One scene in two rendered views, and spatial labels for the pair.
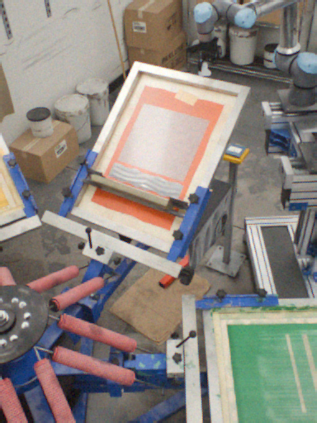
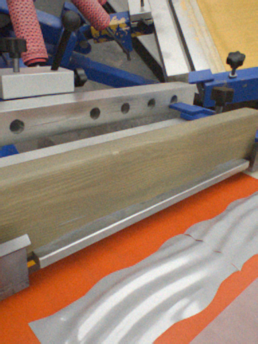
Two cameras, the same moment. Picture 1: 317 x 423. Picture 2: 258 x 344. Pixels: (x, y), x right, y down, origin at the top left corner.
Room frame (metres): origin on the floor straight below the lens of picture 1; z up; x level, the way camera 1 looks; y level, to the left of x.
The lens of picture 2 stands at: (1.47, -0.14, 1.49)
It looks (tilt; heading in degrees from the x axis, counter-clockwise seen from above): 46 degrees down; 84
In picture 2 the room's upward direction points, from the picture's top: 36 degrees clockwise
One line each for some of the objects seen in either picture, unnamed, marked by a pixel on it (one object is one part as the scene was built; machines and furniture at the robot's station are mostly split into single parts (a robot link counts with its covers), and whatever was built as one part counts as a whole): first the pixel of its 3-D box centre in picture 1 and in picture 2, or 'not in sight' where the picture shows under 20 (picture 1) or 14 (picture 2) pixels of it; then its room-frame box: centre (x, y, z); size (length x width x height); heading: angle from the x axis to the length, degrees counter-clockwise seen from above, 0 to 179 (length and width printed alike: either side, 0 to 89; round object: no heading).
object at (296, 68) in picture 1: (306, 68); not in sight; (2.19, -0.79, 1.42); 0.13 x 0.12 x 0.14; 29
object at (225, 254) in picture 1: (229, 211); not in sight; (2.17, -0.45, 0.48); 0.22 x 0.22 x 0.96; 57
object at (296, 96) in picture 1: (303, 90); not in sight; (2.19, -0.79, 1.31); 0.15 x 0.15 x 0.10
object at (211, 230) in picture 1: (204, 232); not in sight; (1.71, -0.23, 0.79); 0.46 x 0.09 x 0.33; 147
